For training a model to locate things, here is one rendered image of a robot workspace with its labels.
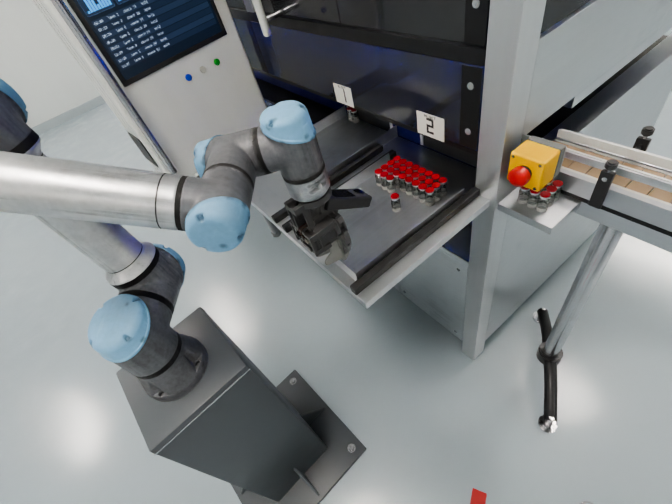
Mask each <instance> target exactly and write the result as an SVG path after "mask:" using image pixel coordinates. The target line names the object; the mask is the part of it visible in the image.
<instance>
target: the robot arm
mask: <svg viewBox="0 0 672 504"><path fill-rule="evenodd" d="M27 120H28V112H27V111H26V104H25V102H24V101H23V99H22V98H21V96H20V95H19V94H18V93H17V92H16V91H15V90H14V89H13V88H12V87H11V86H10V85H9V84H7V83H6V82H5V81H3V80H2V79H1V78H0V212H7V213H17V214H26V215H33V216H35V217H36V218H37V219H39V220H40V221H41V222H43V223H44V224H45V225H47V226H48V227H49V228H50V229H52V230H53V231H54V232H56V233H57V234H58V235H60V236H61V237H62V238H63V239H65V240H66V241H67V242H69V243H70V244H71V245H73V246H74V247H75V248H77V249H78V250H79V251H80V252H82V253H83V254H84V255H86V256H87V257H88V258H90V259H91V260H92V261H93V262H95V263H96V264H97V265H99V266H100V267H101V268H103V269H104V270H105V271H106V281H107V282H108V283H109V284H110V285H112V286H113V287H114V288H116V289H117V290H118V291H119V293H118V295H117V296H114V297H112V298H110V299H109V300H107V301H106V302H105V303H103V307H102V308H98V309H97V311H96V312H95V314H94V315H93V317H92V319H91V321H90V323H89V327H88V340H89V343H90V345H91V347H92V348H93V349H94V350H95V351H97V352H98V353H99V354H100V355H101V356H102V357H103V358H104V359H106V360H108V361H110V362H113V363H115V364H116V365H118V366H120V367H121V368H123V369H124V370H126V371H128V372H129V373H131V374H132V375H134V376H136V377H137V378H138V380H139V382H140V383H141V385H142V387H143V389H144V390H145V392H146V393H147V394H148V395H149V396H151V397H152V398H154V399H156V400H158V401H161V402H170V401H174V400H177V399H179V398H181V397H183V396H185V395H186V394H188V393H189V392H190V391H191V390H192V389H193V388H194V387H195V386H196V385H197V384H198V383H199V381H200V380H201V378H202V377H203V375H204V373H205V370H206V368H207V363H208V354H207V350H206V348H205V347H204V345H203V344H202V343H201V342H200V341H198V340H197V339H196V338H194V337H191V336H187V335H184V334H180V333H177V332H176V331H175V330H174V329H173V328H172V327H170V322H171V319H172V315H173V312H174V309H175V306H176V302H177V299H178V296H179V292H180V289H181V287H182V285H183V283H184V278H185V270H186V269H185V263H184V261H183V259H182V257H181V256H180V255H179V254H178V253H177V252H176V251H175V250H173V249H171V248H170V247H167V248H165V247H164V245H162V244H155V243H150V242H139V241H138V240H137V239H136V238H135V237H134V236H133V235H131V234H130V233H129V232H128V231H127V230H126V229H125V228H124V227H123V226H122V225H131V226H140V227H150V228H159V229H169V230H179V231H186V235H187V237H188V238H189V240H190V241H191V242H192V243H193V244H194V245H196V246H197V247H199V248H200V247H202V248H205V249H206V250H207V251H210V252H226V251H230V250H232V249H234V248H236V247H237V246H238V245H239V244H240V243H241V242H242V240H243V238H244V235H245V232H246V228H247V225H248V223H249V220H250V207H251V201H252V195H253V191H254V185H255V179H256V177H259V176H263V175H267V174H272V173H273V172H278V171H280V173H281V175H282V177H283V179H284V182H285V184H286V187H287V189H288V192H289V194H290V196H291V198H290V199H289V200H287V201H286V202H284V205H285V207H286V209H287V212H288V214H289V216H290V218H291V221H290V222H289V223H290V225H291V227H292V229H293V231H294V234H295V236H296V238H297V240H301V242H302V243H303V245H304V246H305V247H306V248H307V249H308V250H309V251H310V252H313V253H314V254H315V255H316V257H321V256H323V255H325V254H328V253H330V254H329V255H328V256H327V258H326V259H325V264H326V265H330V264H332V263H334V262H336V261H338V260H340V259H341V260H343V261H345V260H346V259H347V257H348V255H349V251H350V250H351V244H352V243H351V238H350V235H349V233H348V229H347V226H346V223H345V221H344V219H343V217H342V216H341V215H340V214H339V213H338V210H342V209H353V208H365V207H369V206H370V203H371V200H372V197H371V196H370V195H368V194H367V193H365V192H364V191H363V190H361V189H358V188H355V189H331V187H330V180H329V177H328V173H327V170H326V167H325V163H324V160H323V157H322V153H321V150H320V147H319V143H318V140H317V137H316V129H315V127H314V126H313V124H312V121H311V119H310V116H309V113H308V110H307V108H306V107H305V105H303V104H302V103H301V102H298V101H294V100H287V101H282V102H278V103H276V104H275V105H273V106H269V107H268V108H267V109H265V110H264V111H263V112H262V114H261V116H260V124H261V125H259V126H257V127H254V128H249V129H245V130H241V131H237V132H233V133H229V134H225V135H216V136H213V137H211V138H210V139H207V140H203V141H200V142H199V143H197V144H196V146H195V148H194V152H193V154H194V156H195V158H194V164H195V168H196V170H197V173H198V175H199V176H200V178H198V177H191V176H184V175H177V174H170V173H162V172H155V171H147V170H140V169H132V168H125V167H117V166H110V165H102V164H95V163H87V162H80V161H72V160H65V159H57V158H50V157H47V156H46V155H45V154H44V153H43V152H42V151H41V137H40V136H39V135H38V134H37V133H36V132H34V131H33V130H32V129H31V128H30V127H29V126H28V125H27V124H26V123H27ZM294 227H295V228H294ZM295 229H296V231H297V232H296V231H295Z"/></svg>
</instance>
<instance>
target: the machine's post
mask: <svg viewBox="0 0 672 504"><path fill-rule="evenodd" d="M545 5H546V0H490V10H489V22H488V34H487V47H486V59H485V71H484V84H483V96H482V108H481V121H480V133H479V145H478V158H477V170H476V182H475V187H476V188H479V189H480V196H482V197H485V198H487V199H489V200H490V206H489V207H488V208H486V209H485V210H484V211H483V212H482V213H480V214H479V215H478V216H477V217H476V218H475V219H473V220H472V231H471V244H470V256H469V268H468V281H467V293H466V305H465V318H464V330H463V342H462V352H463V353H465V354H466V355H467V356H468V357H470V358H471V359H472V360H475V359H476V358H477V357H478V356H479V355H480V354H481V353H482V352H483V349H484V344H485V338H486V333H487V327H488V322H489V316H490V311H491V305H492V300H493V294H494V288H495V283H496V277H497V272H498V266H499V261H500V255H501V250H502V244H503V238H504V233H505V227H506V222H507V216H508V215H507V214H505V213H503V212H501V211H499V210H497V206H498V203H499V202H500V201H502V200H503V199H504V198H505V197H506V196H508V195H509V194H510V193H511V192H512V189H513V185H512V184H511V183H510V182H509V180H507V175H508V168H509V162H510V156H511V152H512V151H513V150H515V149H516V148H517V147H518V146H520V144H521V139H522V133H523V127H524V122H525V116H526V111H527V105H528V100H529V94H530V89H531V83H532V78H533V72H534V66H535V61H536V55H537V50H538V44H539V39H540V33H541V28H542V22H543V16H544V11H545Z"/></svg>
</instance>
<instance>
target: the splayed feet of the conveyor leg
mask: <svg viewBox="0 0 672 504"><path fill-rule="evenodd" d="M533 320H534V321H535V322H537V323H539V324H540V328H541V335H542V343H541V344H540V345H539V347H538V350H537V352H536V356H537V359H538V360H539V361H540V362H541V363H542V364H544V414H543V415H542V416H540V417H539V419H538V425H539V427H540V428H541V429H542V430H543V431H544V432H546V433H553V432H555V431H556V430H557V423H556V422H557V394H558V381H557V365H558V364H559V363H560V361H561V359H562V357H563V350H562V349H561V351H560V352H559V354H558V356H556V357H550V356H548V355H546V354H545V352H544V350H543V348H544V346H545V343H546V341H547V339H548V337H549V334H550V332H551V330H552V325H551V321H550V317H549V313H548V310H547V309H546V308H544V307H543V308H539V309H538V310H537V311H536V312H534V313H533Z"/></svg>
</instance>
